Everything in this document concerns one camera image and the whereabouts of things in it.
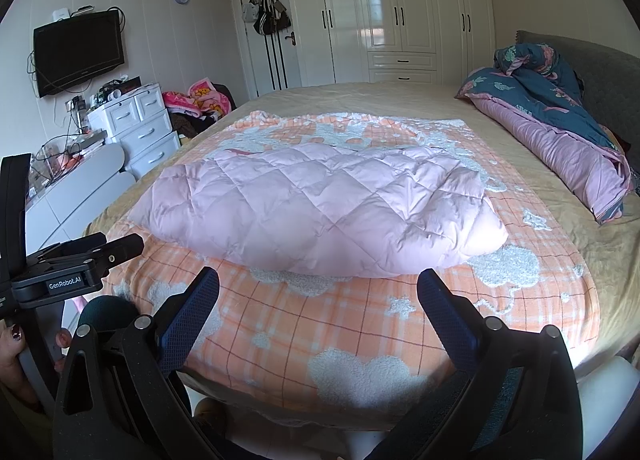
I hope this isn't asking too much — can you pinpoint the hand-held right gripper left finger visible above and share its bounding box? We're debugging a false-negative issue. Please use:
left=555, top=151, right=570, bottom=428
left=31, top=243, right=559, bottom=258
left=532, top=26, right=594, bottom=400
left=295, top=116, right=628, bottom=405
left=52, top=266, right=226, bottom=460

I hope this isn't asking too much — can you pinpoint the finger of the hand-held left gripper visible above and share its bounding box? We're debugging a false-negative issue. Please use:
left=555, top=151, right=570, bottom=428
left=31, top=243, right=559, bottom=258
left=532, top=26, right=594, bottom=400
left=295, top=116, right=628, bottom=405
left=70, top=233, right=146, bottom=275
left=27, top=234, right=108, bottom=268

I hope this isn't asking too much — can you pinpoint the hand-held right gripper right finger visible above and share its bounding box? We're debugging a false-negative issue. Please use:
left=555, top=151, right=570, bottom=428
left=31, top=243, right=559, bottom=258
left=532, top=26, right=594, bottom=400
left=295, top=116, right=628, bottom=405
left=416, top=269, right=583, bottom=460

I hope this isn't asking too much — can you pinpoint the pink quilted jacket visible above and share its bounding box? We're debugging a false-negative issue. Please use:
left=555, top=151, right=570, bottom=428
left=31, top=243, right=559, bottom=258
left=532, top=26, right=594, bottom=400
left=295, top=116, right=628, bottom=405
left=127, top=142, right=510, bottom=277

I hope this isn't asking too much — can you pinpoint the dark clothes pile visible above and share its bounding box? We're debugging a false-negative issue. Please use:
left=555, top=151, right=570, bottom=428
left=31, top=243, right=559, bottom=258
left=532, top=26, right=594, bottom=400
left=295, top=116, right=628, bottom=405
left=170, top=110, right=221, bottom=138

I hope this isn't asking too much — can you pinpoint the person's left hand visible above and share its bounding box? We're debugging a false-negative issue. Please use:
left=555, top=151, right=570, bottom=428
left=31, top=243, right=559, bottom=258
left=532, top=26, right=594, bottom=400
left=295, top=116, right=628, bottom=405
left=0, top=322, right=73, bottom=406

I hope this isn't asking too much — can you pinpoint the white oval table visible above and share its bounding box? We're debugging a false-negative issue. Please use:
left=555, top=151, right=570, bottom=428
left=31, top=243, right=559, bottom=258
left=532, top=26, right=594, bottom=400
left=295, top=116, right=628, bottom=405
left=25, top=142, right=137, bottom=253

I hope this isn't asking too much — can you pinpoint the person's brown slipper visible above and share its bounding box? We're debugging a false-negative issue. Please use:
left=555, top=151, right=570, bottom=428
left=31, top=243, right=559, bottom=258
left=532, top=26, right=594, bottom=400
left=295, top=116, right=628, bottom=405
left=192, top=397, right=226, bottom=436

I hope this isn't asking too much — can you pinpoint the orange plaid fleece blanket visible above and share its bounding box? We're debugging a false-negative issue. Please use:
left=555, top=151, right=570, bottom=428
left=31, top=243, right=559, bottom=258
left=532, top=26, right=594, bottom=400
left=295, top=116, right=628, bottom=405
left=87, top=110, right=598, bottom=416

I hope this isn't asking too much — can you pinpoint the white drawer chest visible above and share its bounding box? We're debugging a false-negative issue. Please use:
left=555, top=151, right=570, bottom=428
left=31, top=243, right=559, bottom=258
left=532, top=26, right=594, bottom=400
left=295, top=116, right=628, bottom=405
left=87, top=82, right=182, bottom=178

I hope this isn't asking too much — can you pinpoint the white round stool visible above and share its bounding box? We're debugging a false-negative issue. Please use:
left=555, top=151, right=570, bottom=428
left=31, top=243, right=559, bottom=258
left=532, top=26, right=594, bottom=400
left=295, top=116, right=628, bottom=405
left=575, top=357, right=636, bottom=441

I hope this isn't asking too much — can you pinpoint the pink cartoon blanket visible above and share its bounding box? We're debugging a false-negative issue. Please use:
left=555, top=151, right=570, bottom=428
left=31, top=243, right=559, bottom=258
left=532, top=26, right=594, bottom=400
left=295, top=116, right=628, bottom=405
left=162, top=80, right=235, bottom=117

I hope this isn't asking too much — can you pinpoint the blue floral pink quilt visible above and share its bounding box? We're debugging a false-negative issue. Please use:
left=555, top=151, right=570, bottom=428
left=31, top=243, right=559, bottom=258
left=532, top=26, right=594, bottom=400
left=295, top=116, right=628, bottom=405
left=454, top=43, right=632, bottom=225

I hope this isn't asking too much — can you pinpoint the bed with beige bedspread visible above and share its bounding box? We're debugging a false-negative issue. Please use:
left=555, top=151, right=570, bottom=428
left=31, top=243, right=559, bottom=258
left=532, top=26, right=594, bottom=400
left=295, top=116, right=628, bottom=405
left=82, top=82, right=640, bottom=381

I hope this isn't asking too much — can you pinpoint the white door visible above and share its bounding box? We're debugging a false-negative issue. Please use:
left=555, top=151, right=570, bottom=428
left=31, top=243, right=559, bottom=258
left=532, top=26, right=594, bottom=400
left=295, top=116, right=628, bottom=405
left=231, top=0, right=301, bottom=100

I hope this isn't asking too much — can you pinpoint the black hanging bag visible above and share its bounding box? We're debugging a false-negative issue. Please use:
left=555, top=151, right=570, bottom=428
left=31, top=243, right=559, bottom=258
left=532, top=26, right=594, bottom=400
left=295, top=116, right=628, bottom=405
left=252, top=0, right=278, bottom=36

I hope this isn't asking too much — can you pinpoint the grey upholstered headboard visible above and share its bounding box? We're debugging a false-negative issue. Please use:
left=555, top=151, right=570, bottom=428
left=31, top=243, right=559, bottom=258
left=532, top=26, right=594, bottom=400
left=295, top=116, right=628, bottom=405
left=515, top=30, right=640, bottom=181

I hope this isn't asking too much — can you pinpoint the white glossy wardrobe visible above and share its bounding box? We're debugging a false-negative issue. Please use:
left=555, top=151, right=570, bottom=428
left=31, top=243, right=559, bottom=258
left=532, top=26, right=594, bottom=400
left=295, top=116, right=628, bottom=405
left=206, top=0, right=496, bottom=100

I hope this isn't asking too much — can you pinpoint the black wall television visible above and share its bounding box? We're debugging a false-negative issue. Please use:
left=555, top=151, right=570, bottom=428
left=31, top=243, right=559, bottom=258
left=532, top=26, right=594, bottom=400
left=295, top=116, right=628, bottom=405
left=32, top=10, right=126, bottom=99

